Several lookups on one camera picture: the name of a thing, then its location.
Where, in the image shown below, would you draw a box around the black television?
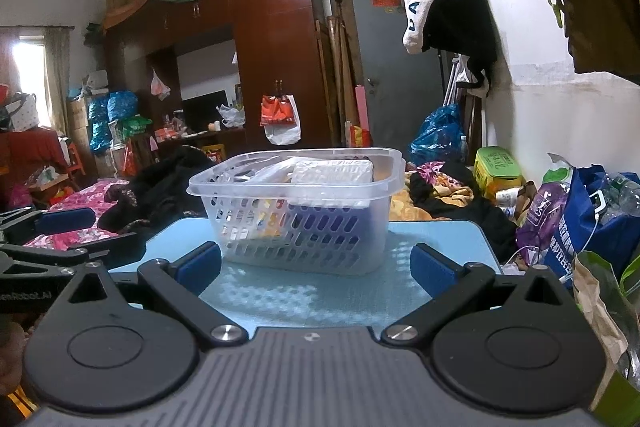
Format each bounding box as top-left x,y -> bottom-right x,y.
180,89 -> 229,134

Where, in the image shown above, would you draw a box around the folded metal frame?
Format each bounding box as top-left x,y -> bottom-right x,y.
441,56 -> 482,108

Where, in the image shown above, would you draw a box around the black clothing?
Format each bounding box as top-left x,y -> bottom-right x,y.
409,158 -> 518,250
96,145 -> 217,234

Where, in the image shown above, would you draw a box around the green yellow carton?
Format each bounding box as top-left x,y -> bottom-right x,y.
473,146 -> 524,200

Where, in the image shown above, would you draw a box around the white dotted bag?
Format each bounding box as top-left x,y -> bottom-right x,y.
4,92 -> 41,134

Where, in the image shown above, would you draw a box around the clear plastic basket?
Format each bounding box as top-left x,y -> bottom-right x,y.
187,148 -> 407,278

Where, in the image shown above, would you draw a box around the brown paper bag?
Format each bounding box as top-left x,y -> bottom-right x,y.
571,251 -> 640,390

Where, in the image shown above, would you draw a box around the stack of blue plastic bags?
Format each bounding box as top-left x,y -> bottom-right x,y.
88,90 -> 139,154

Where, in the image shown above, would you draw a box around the plastic water bottle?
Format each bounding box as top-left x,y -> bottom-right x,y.
601,173 -> 640,219

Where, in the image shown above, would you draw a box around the purple and white packet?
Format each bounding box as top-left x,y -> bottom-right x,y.
514,153 -> 577,267

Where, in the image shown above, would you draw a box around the person's left hand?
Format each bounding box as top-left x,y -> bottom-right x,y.
0,319 -> 32,400

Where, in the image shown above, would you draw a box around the white cable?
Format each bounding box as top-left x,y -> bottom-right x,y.
504,206 -> 603,269

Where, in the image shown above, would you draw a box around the brown wooden wardrobe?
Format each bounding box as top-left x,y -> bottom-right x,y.
101,0 -> 335,180

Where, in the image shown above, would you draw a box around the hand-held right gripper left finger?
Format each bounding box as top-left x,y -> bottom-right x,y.
65,241 -> 249,350

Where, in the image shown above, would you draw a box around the orange packet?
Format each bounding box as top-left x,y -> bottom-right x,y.
249,206 -> 287,240

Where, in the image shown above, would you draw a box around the pink floral bed sheet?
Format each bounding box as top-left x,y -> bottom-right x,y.
25,178 -> 132,250

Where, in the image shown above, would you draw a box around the pink and white plastic bag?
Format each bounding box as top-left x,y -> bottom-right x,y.
150,68 -> 172,102

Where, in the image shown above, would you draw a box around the blue shopping bag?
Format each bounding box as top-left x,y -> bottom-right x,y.
541,163 -> 640,292

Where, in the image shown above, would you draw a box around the pink board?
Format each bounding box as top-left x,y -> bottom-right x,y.
353,85 -> 372,134

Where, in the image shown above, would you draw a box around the red covered cabinet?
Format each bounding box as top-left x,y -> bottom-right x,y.
0,128 -> 69,188

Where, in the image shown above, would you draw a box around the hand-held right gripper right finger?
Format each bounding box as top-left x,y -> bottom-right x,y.
381,243 -> 576,348

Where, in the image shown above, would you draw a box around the orange and white plastic bag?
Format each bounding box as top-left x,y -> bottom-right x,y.
259,93 -> 303,146

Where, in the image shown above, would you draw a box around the red orange bag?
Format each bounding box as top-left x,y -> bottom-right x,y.
349,123 -> 374,148

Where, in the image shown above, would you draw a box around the grey metal door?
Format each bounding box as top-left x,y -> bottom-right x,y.
347,0 -> 449,144

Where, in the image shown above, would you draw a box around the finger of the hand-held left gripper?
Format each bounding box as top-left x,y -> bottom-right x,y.
0,232 -> 147,275
0,206 -> 97,247

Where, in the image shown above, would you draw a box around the white box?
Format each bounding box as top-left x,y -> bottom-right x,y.
290,158 -> 376,208

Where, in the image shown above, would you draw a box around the colourful clothes pile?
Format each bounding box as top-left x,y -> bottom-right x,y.
389,161 -> 477,222

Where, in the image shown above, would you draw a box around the blue plastic bag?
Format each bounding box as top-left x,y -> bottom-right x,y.
408,103 -> 467,166

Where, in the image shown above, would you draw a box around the leaning wooden boards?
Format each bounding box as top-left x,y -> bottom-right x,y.
314,13 -> 359,148

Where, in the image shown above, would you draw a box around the curtained window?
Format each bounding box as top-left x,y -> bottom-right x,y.
0,26 -> 77,134

